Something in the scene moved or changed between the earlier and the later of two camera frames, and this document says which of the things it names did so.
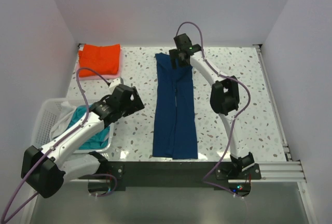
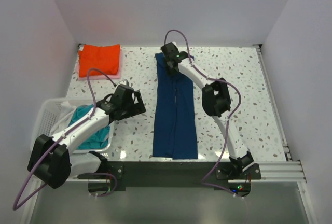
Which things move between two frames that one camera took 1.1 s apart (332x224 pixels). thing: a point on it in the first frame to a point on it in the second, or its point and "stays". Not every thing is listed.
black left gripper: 135,101 stays
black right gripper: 180,56 to 170,66
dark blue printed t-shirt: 174,128 stays
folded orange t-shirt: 102,59 stays
